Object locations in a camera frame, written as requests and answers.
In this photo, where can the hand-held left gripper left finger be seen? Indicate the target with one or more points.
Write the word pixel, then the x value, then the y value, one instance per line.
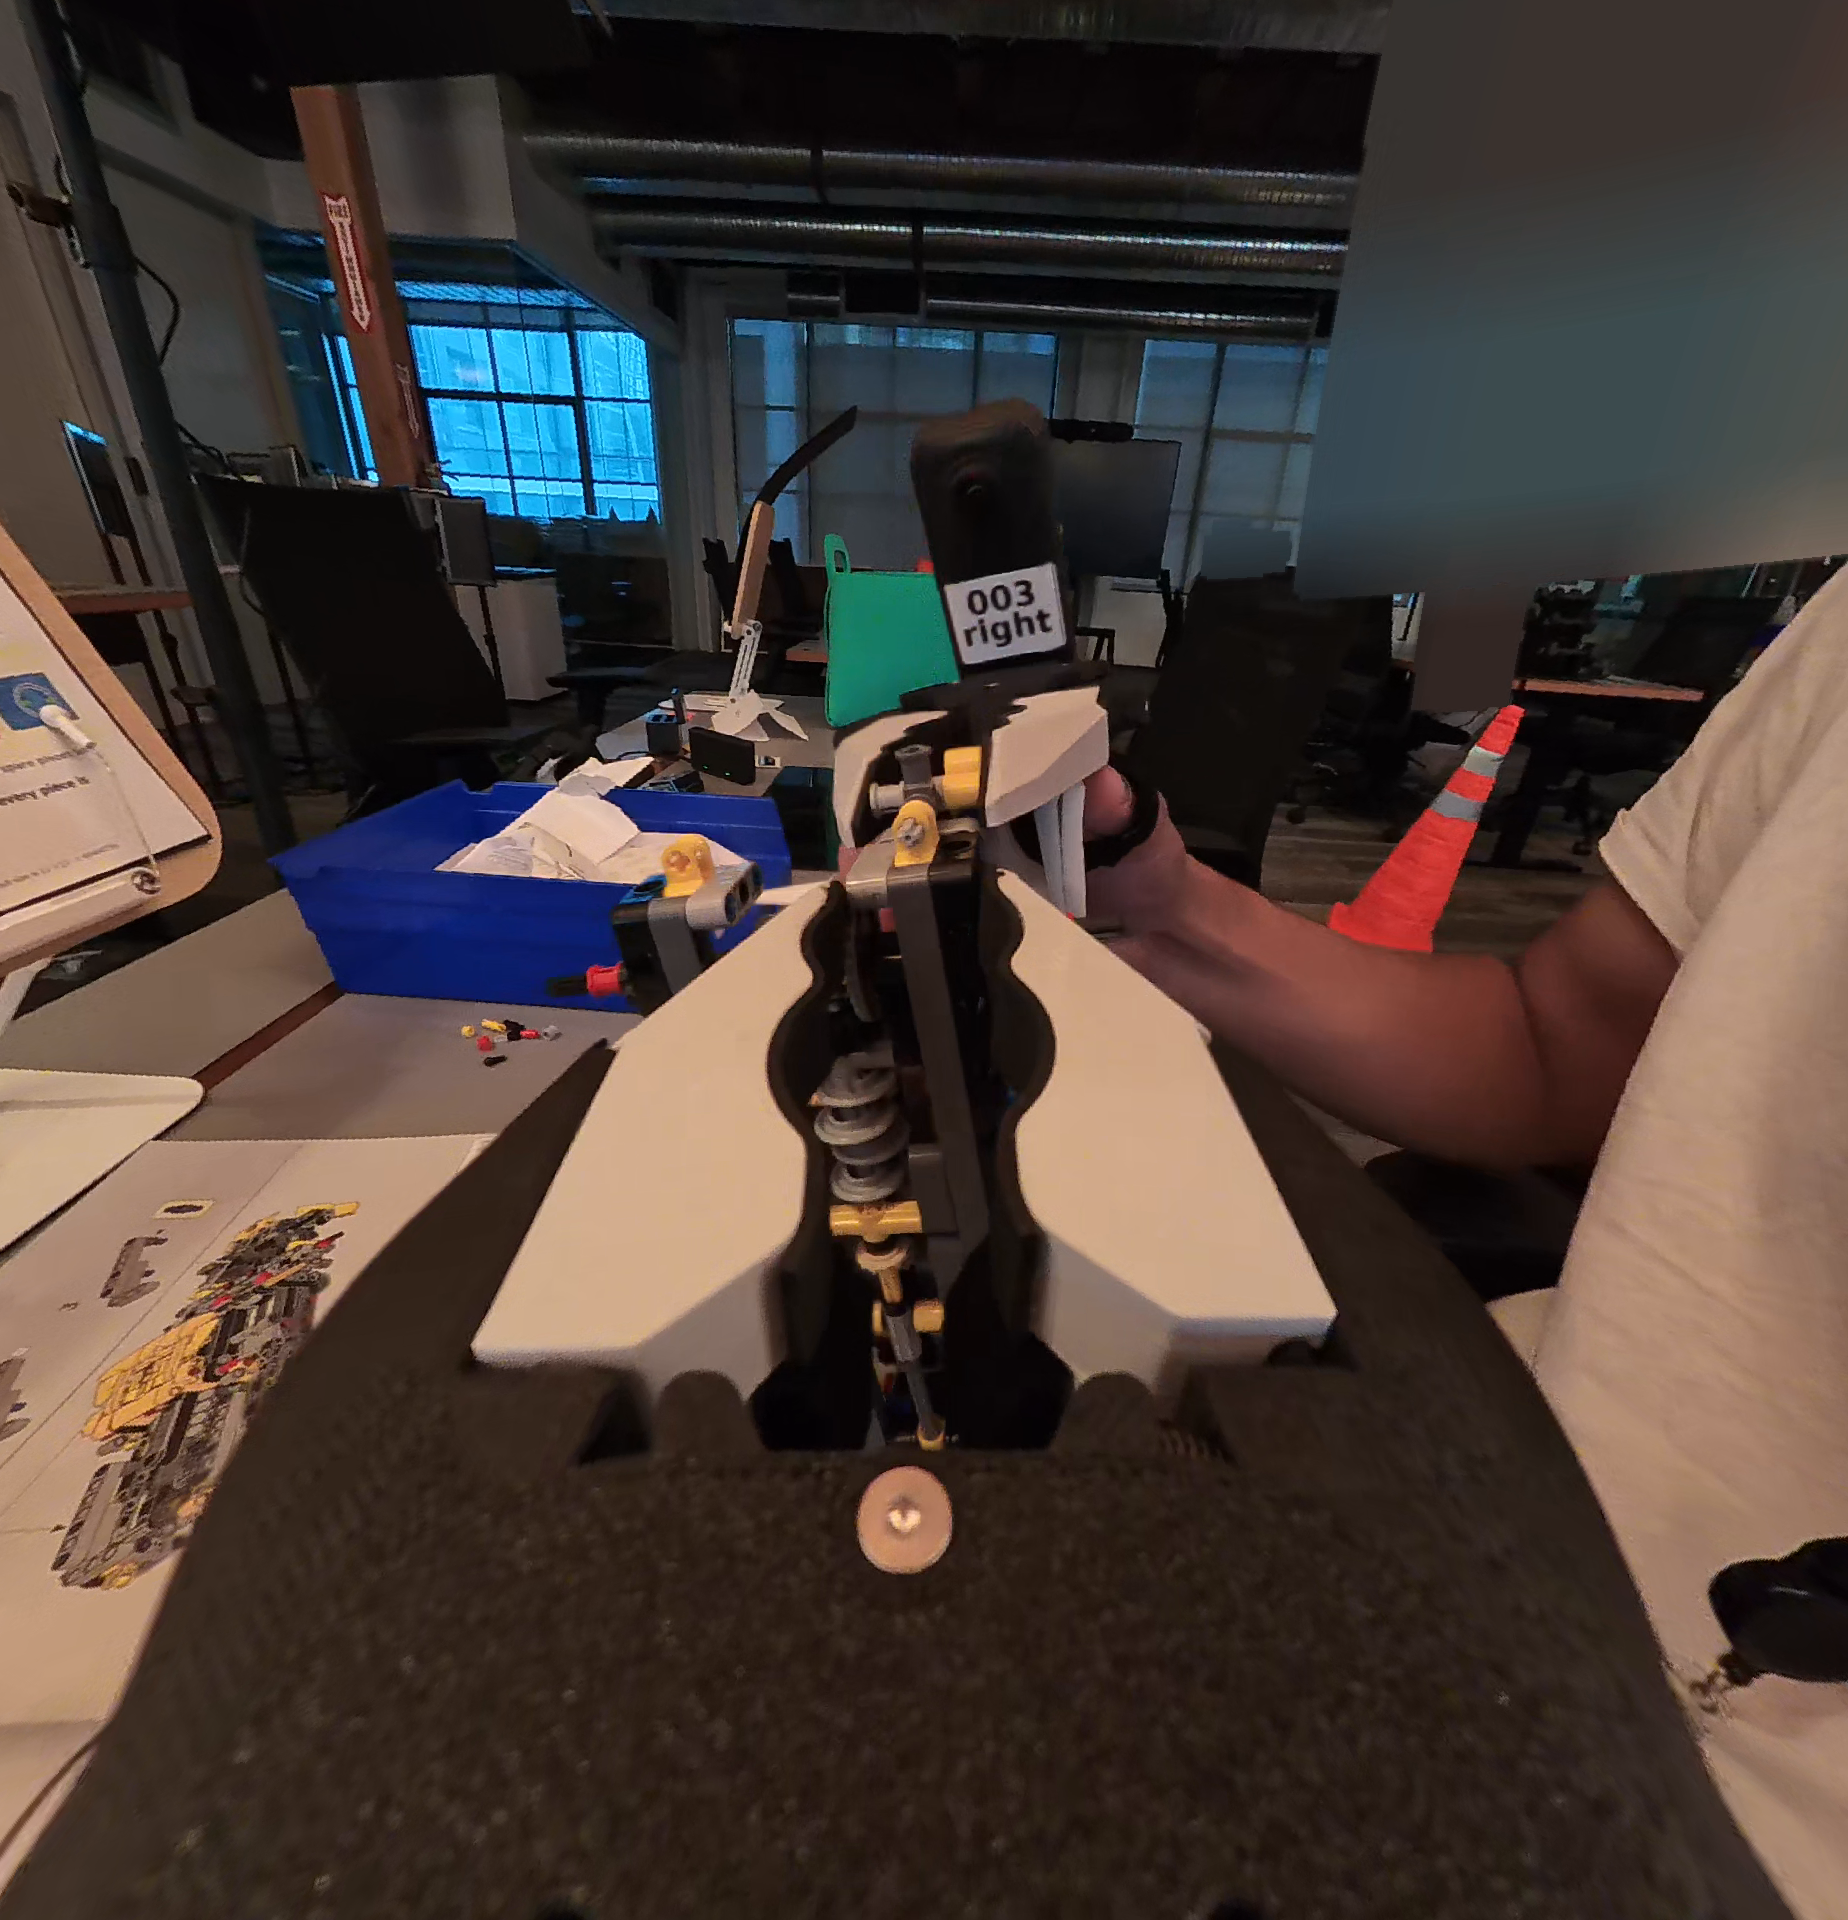
pixel 639 1201

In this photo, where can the pile of small coloured pins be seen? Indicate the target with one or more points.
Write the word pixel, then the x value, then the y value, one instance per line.
pixel 507 1034

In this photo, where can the grey desk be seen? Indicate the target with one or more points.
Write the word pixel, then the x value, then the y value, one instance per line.
pixel 354 1065

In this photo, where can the person's right forearm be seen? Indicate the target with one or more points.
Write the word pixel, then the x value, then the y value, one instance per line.
pixel 1389 1034

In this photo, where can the open instruction booklet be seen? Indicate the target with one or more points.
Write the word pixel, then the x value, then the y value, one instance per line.
pixel 114 1351

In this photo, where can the yellow connector piece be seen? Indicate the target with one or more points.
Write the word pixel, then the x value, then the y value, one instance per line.
pixel 959 773

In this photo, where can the yellow black brick car model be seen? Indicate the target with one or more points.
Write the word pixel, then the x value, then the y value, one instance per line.
pixel 939 974

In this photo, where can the metal ventilation duct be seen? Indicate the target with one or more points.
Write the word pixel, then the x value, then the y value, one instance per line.
pixel 939 211

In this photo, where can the black badge reel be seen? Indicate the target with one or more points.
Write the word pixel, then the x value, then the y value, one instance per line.
pixel 1803 1612

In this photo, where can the blue plastic bin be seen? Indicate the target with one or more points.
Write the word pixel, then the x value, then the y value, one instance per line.
pixel 415 930

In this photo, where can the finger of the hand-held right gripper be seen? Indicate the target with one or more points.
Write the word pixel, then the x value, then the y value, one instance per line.
pixel 1044 758
pixel 861 780

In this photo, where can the large black screen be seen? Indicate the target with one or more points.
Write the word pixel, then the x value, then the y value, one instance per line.
pixel 1126 511

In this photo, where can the grey axle connector piece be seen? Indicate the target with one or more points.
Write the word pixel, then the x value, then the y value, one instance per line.
pixel 903 780

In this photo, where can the crumpled white paper bags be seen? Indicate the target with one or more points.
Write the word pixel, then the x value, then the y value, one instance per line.
pixel 565 841

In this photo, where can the printed instruction sheet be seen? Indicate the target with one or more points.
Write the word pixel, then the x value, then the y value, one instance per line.
pixel 39 780

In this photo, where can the orange traffic cone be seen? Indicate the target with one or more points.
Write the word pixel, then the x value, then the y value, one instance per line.
pixel 1426 871

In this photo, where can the green plastic bin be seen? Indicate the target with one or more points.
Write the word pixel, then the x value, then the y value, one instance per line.
pixel 879 645

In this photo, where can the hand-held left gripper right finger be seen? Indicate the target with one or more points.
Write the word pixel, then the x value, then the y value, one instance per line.
pixel 1178 1201

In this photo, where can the wooden post red sign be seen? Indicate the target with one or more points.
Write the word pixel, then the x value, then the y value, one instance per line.
pixel 362 284

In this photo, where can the person's right hand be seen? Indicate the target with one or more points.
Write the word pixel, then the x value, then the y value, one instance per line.
pixel 1149 900

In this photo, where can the person's white shirt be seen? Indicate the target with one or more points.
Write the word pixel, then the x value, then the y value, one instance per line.
pixel 1734 1201

